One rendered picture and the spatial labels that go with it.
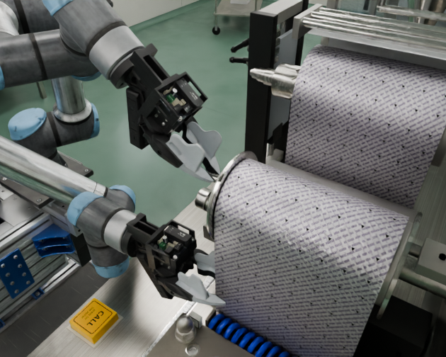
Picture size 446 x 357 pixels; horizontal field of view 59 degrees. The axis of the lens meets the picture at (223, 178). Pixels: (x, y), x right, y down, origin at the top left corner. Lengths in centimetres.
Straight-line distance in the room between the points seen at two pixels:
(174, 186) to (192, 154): 203
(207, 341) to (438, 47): 58
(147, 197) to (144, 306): 168
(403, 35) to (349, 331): 43
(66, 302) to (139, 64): 142
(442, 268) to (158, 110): 42
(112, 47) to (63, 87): 65
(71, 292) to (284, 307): 137
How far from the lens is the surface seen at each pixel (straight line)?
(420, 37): 68
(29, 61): 70
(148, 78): 58
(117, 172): 280
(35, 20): 107
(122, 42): 60
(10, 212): 153
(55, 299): 189
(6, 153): 91
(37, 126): 133
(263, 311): 66
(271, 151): 103
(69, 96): 126
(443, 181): 137
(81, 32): 62
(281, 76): 74
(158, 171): 275
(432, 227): 119
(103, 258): 85
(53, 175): 91
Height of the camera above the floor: 165
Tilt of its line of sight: 38 degrees down
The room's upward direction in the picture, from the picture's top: straight up
